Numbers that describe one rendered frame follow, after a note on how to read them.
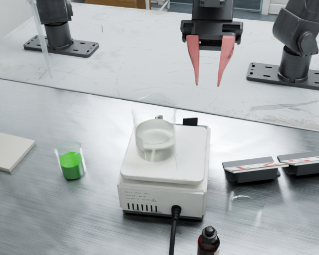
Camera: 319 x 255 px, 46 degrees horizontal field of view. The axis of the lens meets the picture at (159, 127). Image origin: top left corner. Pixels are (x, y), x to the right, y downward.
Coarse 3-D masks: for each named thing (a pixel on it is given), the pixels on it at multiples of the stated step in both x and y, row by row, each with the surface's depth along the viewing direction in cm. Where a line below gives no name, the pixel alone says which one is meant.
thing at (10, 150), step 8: (0, 136) 74; (8, 136) 73; (16, 136) 73; (0, 144) 72; (8, 144) 72; (16, 144) 71; (24, 144) 71; (32, 144) 72; (0, 152) 70; (8, 152) 70; (16, 152) 70; (24, 152) 70; (0, 160) 68; (8, 160) 68; (16, 160) 68; (0, 168) 67; (8, 168) 67
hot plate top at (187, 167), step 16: (176, 128) 61; (192, 128) 61; (128, 144) 58; (176, 144) 58; (192, 144) 58; (128, 160) 56; (176, 160) 55; (192, 160) 55; (128, 176) 53; (144, 176) 53; (160, 176) 53; (176, 176) 53; (192, 176) 53
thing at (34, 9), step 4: (32, 4) 47; (32, 8) 48; (36, 8) 48; (32, 12) 48; (36, 12) 48; (36, 16) 48; (36, 20) 49; (36, 24) 49; (40, 24) 49; (36, 28) 49; (40, 28) 49; (40, 32) 50; (40, 36) 50; (40, 40) 50; (44, 40) 51; (44, 44) 51; (44, 48) 51; (44, 52) 52; (44, 56) 52; (48, 56) 52; (48, 60) 53; (48, 64) 53; (48, 68) 53; (52, 76) 54
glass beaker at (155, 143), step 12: (156, 96) 55; (132, 108) 52; (144, 108) 55; (156, 108) 56; (168, 108) 54; (144, 120) 56; (168, 120) 50; (144, 132) 51; (156, 132) 51; (168, 132) 52; (144, 144) 52; (156, 144) 52; (168, 144) 53; (144, 156) 54; (156, 156) 53; (168, 156) 54
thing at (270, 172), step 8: (240, 160) 67; (248, 160) 67; (256, 160) 66; (264, 160) 66; (272, 160) 66; (224, 168) 65; (256, 168) 60; (264, 168) 60; (272, 168) 61; (232, 176) 64; (240, 176) 62; (248, 176) 62; (256, 176) 62; (264, 176) 62; (272, 176) 63
